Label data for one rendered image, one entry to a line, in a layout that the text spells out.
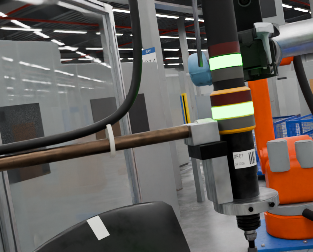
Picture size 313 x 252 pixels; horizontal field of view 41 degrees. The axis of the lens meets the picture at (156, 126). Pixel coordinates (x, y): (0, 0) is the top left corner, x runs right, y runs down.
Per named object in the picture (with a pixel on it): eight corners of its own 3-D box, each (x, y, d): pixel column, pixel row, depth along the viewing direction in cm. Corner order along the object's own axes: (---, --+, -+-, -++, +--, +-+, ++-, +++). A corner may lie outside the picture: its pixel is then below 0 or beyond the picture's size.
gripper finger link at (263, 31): (284, 60, 56) (275, 64, 65) (277, 16, 56) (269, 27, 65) (261, 64, 57) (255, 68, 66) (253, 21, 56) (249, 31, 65)
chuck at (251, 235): (248, 242, 44) (245, 220, 44) (242, 238, 46) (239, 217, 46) (260, 239, 45) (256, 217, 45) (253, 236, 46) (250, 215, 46)
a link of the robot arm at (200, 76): (202, 80, 99) (247, 70, 96) (192, 93, 89) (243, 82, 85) (194, 48, 97) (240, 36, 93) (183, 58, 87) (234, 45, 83)
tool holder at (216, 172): (212, 225, 40) (197, 125, 40) (188, 210, 47) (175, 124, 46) (293, 205, 42) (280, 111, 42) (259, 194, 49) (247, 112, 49)
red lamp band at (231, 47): (216, 55, 42) (215, 43, 42) (204, 60, 45) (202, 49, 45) (246, 51, 43) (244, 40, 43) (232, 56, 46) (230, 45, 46)
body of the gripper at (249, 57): (278, 75, 65) (283, 75, 76) (269, 20, 64) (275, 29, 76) (230, 84, 68) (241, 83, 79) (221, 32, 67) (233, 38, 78)
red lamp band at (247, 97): (221, 106, 42) (219, 94, 42) (205, 107, 46) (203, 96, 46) (260, 100, 43) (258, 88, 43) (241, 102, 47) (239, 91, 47)
